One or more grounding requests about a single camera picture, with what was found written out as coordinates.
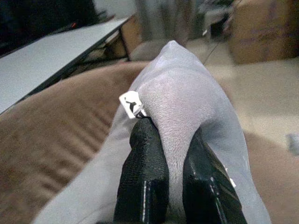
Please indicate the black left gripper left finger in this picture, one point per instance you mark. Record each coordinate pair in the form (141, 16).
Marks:
(144, 172)

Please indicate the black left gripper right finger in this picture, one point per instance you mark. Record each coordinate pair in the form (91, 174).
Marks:
(208, 186)

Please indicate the white table top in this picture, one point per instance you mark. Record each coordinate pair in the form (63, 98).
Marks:
(46, 58)

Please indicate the brown sofa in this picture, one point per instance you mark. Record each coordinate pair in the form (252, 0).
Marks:
(58, 130)

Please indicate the white pillow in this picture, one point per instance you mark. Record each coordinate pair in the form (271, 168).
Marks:
(177, 105)

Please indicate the white label tag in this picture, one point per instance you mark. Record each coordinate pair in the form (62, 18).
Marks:
(130, 103)

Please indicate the large brown cardboard box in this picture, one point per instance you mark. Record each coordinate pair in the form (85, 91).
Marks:
(264, 30)

